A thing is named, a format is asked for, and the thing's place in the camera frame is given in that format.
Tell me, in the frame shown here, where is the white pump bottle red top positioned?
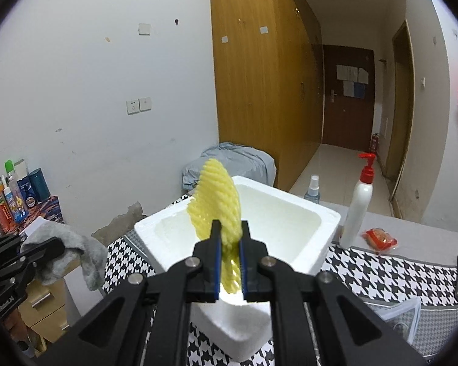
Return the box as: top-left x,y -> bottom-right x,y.
340,152 -> 378,249

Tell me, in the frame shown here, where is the wooden drawer cabinet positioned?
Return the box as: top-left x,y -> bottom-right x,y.
8,267 -> 85,351

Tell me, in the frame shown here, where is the wide white paper notice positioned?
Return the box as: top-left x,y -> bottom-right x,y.
336,65 -> 369,83

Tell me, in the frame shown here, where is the yellow foam fruit net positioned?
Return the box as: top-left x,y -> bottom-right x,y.
187,157 -> 242,295

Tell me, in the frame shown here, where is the houndstooth tablecloth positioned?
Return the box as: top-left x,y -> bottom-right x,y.
92,194 -> 458,366

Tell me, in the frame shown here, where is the patterned dark cloth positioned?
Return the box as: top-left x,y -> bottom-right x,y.
23,194 -> 65,233

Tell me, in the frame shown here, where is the light wooden door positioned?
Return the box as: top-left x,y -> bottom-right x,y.
385,20 -> 412,199

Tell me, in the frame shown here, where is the blue face mask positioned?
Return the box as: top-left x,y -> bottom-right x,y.
361,297 -> 422,346

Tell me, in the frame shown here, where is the dark brown door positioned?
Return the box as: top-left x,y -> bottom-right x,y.
322,45 -> 375,151

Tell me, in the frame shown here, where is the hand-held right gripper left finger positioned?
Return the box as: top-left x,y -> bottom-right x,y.
34,219 -> 222,366

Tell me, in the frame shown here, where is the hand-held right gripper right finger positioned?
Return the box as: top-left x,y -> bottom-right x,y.
240,219 -> 428,366

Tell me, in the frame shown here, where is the blue spray bottle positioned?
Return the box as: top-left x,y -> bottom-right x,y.
304,174 -> 322,204

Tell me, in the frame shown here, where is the grey cloth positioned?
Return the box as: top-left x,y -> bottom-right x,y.
25,223 -> 108,291

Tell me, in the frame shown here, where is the blue-grey clothes pile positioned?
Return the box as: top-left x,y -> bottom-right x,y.
182,142 -> 277,191

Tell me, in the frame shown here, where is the wooden wardrobe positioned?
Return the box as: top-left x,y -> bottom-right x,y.
209,0 -> 323,193

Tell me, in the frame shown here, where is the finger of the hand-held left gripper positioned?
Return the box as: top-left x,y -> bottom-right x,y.
19,237 -> 66,275

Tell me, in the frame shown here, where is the red snack packet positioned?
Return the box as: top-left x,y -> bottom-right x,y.
362,228 -> 398,253

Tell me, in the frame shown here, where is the white foam box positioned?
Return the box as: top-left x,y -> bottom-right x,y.
134,175 -> 341,363

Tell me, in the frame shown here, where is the white paper sheet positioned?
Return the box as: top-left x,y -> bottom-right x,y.
23,217 -> 56,239

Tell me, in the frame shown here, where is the group of toiletry bottles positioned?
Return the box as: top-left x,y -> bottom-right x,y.
0,159 -> 50,237

